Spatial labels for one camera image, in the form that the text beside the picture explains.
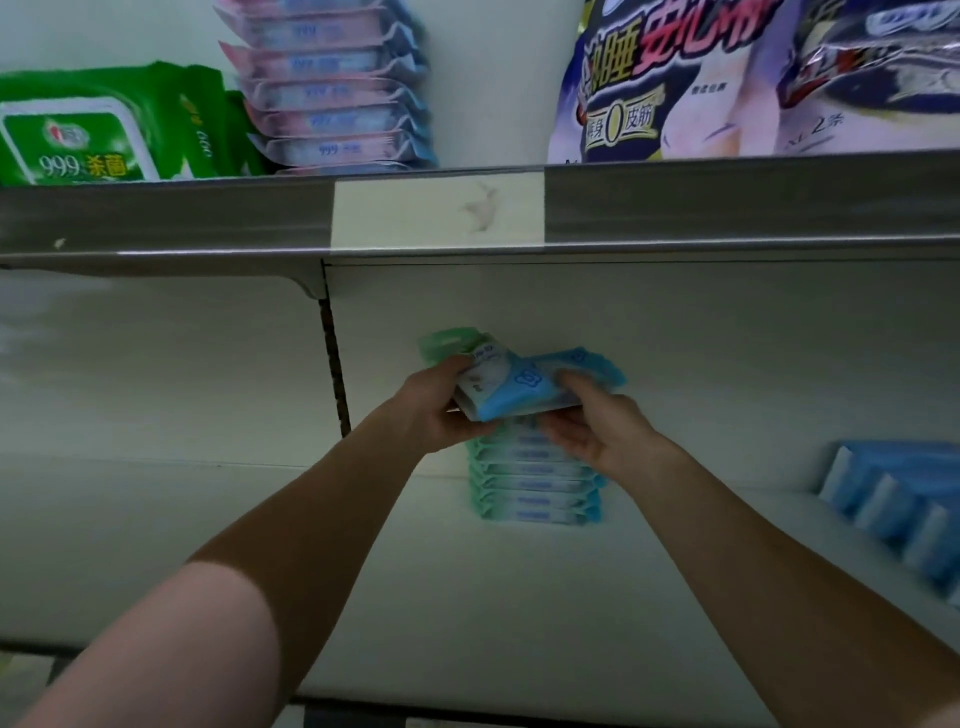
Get person's left hand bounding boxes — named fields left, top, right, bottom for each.
left=372, top=355, right=497, bottom=456

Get person's right hand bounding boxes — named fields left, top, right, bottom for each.
left=540, top=370, right=677, bottom=485

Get stack of blue green packets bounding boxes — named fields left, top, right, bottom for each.
left=465, top=417, right=606, bottom=527

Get metal store shelving unit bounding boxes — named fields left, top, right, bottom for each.
left=0, top=0, right=960, bottom=728

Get pink blue packet stack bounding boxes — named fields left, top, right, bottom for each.
left=213, top=0, right=440, bottom=176

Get person's left forearm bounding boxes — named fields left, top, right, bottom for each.
left=15, top=427, right=437, bottom=728

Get person's right forearm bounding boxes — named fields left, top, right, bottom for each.
left=630, top=450, right=960, bottom=728

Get blue packaged goods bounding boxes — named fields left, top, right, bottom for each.
left=817, top=439, right=960, bottom=605

